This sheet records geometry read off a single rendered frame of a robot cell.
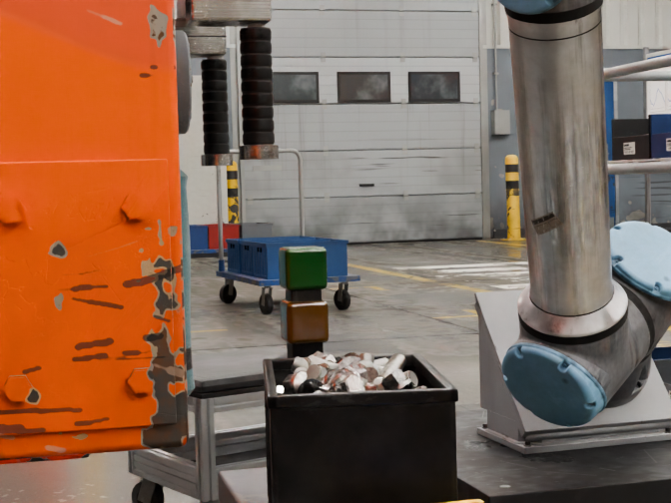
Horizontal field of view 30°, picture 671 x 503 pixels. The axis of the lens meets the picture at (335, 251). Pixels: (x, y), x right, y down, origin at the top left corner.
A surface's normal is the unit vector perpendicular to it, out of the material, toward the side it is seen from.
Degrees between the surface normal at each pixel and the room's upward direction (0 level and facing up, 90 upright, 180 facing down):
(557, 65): 121
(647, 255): 45
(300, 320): 90
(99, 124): 90
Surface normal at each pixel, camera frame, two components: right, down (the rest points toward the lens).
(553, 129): -0.26, 0.57
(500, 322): 0.21, -0.63
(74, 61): 0.23, 0.04
